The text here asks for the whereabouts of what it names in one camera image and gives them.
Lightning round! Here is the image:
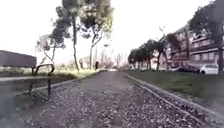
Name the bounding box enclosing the leaf-strewn gravel path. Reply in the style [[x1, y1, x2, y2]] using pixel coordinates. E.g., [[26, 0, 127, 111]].
[[19, 70, 208, 128]]

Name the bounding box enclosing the tall pine tree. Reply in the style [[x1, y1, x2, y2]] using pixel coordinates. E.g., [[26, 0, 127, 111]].
[[54, 0, 85, 72]]

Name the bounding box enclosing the white car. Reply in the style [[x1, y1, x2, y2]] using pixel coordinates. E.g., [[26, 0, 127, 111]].
[[199, 63, 220, 76]]

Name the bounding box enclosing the grass strip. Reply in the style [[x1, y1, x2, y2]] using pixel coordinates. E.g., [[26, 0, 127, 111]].
[[124, 69, 224, 102]]

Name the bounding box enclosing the row of trees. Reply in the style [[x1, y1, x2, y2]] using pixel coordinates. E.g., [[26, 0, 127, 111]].
[[127, 33, 182, 72]]

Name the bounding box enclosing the dark car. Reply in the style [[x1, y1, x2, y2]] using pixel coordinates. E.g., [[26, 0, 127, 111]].
[[175, 64, 201, 74]]

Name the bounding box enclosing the stone kerb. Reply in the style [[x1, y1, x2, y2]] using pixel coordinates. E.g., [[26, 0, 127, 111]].
[[122, 72, 224, 125]]

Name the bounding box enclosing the grass and earth verge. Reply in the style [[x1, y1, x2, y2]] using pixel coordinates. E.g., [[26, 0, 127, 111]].
[[0, 67, 98, 98]]

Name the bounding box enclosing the pine tree with forked trunk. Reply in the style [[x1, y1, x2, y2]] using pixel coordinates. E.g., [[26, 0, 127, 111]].
[[78, 0, 115, 71]]

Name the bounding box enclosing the metal bicycle rack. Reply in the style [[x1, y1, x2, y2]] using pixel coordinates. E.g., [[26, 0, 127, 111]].
[[28, 63, 56, 100]]

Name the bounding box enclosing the small pine tree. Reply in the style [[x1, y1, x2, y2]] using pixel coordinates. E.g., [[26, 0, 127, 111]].
[[35, 28, 68, 66]]

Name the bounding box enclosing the dark leafy tree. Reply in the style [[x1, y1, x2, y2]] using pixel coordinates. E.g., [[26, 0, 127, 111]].
[[188, 0, 224, 75]]

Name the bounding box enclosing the apartment building with balconies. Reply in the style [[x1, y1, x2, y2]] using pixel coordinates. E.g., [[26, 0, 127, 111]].
[[166, 24, 224, 68]]

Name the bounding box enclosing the dark low building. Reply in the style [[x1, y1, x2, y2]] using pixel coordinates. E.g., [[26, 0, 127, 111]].
[[0, 49, 38, 69]]

